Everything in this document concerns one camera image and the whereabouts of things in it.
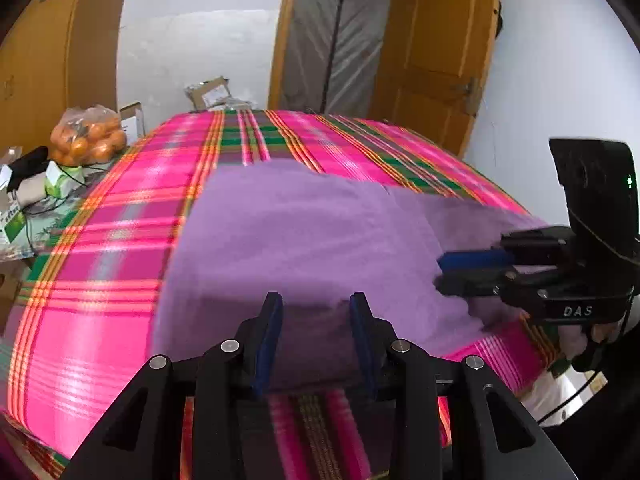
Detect plastic sheet door curtain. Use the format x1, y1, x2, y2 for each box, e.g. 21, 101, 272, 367
285, 0, 396, 113

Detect metal door handle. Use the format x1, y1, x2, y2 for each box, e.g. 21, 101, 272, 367
452, 77, 484, 114

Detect wooden door frame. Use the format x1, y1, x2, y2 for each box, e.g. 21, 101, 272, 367
267, 0, 304, 111

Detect cardboard parcel box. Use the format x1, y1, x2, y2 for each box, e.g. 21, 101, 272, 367
184, 77, 232, 111

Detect black bag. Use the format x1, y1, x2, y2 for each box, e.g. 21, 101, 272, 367
7, 146, 50, 192

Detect small white box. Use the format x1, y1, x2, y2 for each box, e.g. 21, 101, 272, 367
119, 102, 146, 148

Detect green tissue pack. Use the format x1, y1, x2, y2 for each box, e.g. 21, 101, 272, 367
45, 160, 83, 198

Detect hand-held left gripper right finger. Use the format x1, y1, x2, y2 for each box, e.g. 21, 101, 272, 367
349, 291, 578, 480

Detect green white box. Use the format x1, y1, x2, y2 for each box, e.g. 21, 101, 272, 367
0, 207, 28, 247

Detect pink green plaid bed sheet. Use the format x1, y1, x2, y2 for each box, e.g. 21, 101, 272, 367
0, 109, 571, 480

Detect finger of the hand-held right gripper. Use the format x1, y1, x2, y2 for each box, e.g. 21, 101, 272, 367
437, 227, 577, 273
435, 261, 587, 302

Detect wooden door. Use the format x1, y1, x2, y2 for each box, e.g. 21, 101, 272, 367
370, 0, 501, 156

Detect person's right hand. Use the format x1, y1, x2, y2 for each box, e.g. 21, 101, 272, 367
555, 320, 624, 362

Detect purple fleece pants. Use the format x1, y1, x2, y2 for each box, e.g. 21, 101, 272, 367
152, 160, 551, 396

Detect bag of oranges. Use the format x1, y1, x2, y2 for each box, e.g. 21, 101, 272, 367
50, 105, 127, 167

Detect beige folded cloth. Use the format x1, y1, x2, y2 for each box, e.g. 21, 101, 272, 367
15, 175, 51, 206

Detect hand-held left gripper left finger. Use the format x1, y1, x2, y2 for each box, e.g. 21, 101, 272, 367
70, 291, 285, 480

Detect wooden wardrobe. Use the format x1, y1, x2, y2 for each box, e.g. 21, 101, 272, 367
0, 0, 136, 161

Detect folding table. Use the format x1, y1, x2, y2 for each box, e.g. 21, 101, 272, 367
0, 160, 118, 266

